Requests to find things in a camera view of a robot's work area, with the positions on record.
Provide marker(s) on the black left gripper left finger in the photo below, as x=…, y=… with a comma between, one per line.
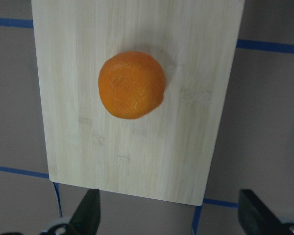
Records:
x=86, y=218

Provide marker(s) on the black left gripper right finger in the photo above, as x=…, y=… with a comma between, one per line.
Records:
x=255, y=218

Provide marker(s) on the orange fruit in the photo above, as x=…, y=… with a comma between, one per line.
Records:
x=131, y=84

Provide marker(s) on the bamboo cutting board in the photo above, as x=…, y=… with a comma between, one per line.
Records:
x=166, y=154

